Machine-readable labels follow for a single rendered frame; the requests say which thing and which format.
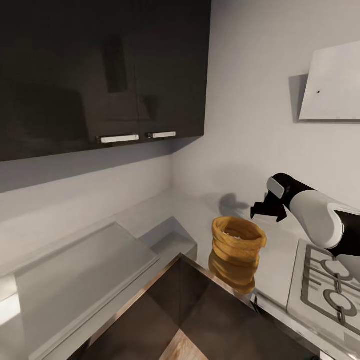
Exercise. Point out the popcorn bag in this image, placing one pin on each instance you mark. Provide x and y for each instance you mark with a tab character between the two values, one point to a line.
238	241

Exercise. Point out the range hood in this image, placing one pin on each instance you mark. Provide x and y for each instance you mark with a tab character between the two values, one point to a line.
333	87

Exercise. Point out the drop in sink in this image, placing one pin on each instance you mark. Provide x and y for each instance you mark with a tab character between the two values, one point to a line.
44	302

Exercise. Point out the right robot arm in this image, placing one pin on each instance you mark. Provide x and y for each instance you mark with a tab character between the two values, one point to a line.
330	224

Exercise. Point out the cabinet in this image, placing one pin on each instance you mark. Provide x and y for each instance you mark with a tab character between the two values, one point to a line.
83	75

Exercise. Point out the burner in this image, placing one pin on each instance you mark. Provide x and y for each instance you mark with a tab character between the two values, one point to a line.
325	297

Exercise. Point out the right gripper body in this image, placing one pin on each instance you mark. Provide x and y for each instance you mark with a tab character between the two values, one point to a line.
266	209

